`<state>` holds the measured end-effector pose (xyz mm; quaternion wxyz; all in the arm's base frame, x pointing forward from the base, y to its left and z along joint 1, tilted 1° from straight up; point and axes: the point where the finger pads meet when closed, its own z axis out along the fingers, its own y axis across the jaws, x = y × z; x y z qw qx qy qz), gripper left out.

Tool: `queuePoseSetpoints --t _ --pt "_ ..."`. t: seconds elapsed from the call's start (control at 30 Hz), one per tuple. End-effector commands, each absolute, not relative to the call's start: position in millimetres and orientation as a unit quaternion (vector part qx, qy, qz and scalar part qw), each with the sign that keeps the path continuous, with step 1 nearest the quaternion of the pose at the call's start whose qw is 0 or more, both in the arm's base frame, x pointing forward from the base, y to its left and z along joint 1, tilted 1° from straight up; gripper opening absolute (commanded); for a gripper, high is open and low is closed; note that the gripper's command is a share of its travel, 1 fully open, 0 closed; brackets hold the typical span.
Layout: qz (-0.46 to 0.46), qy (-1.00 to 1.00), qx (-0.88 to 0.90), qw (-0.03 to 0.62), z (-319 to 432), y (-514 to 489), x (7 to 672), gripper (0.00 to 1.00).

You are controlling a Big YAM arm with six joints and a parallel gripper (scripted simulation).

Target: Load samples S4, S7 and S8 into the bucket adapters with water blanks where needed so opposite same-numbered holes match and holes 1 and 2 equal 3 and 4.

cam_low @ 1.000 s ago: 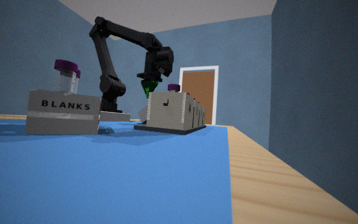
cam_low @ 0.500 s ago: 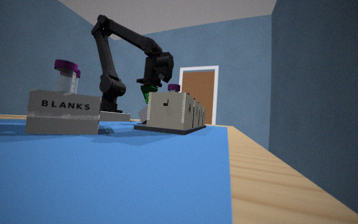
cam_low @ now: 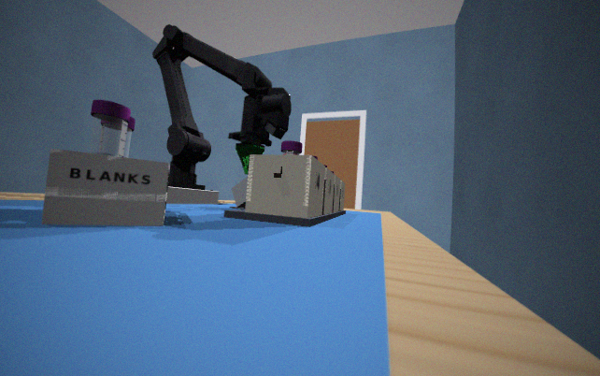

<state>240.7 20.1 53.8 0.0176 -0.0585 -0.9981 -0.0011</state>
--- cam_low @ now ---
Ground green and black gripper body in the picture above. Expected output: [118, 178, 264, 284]
[228, 113, 272, 148]

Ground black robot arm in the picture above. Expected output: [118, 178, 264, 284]
[152, 24, 292, 190]

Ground white bucket adapter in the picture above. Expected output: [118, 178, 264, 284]
[339, 181, 345, 211]
[322, 167, 335, 215]
[332, 175, 341, 212]
[245, 154, 325, 218]

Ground grey button housing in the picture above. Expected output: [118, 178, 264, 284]
[230, 177, 248, 210]

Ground blue flat mat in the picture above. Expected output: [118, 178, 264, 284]
[0, 199, 390, 376]

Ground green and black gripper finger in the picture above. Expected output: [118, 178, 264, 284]
[236, 145, 259, 174]
[244, 147, 264, 167]

